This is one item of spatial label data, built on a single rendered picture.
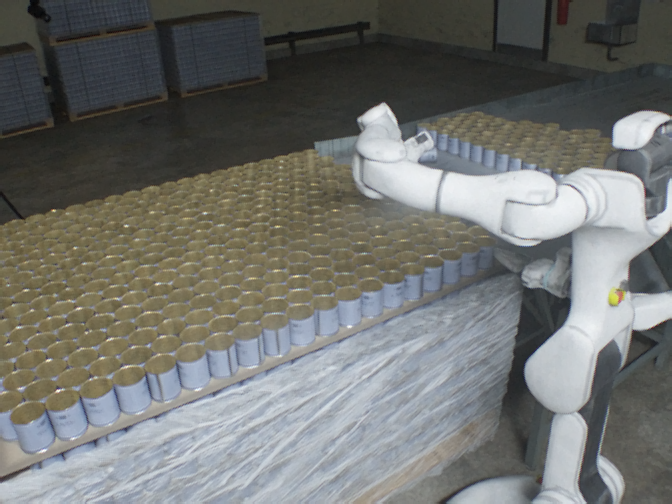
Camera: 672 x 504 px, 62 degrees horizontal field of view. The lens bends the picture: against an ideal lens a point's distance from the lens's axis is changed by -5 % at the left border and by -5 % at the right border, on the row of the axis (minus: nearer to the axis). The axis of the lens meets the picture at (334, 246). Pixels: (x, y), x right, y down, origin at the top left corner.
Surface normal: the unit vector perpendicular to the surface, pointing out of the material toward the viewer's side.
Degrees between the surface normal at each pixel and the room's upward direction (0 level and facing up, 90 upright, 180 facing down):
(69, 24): 92
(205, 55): 89
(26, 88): 88
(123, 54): 91
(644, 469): 0
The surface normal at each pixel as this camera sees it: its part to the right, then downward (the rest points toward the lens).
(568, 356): -0.77, 0.34
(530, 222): -0.41, 0.49
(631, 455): -0.06, -0.88
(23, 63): 0.50, 0.39
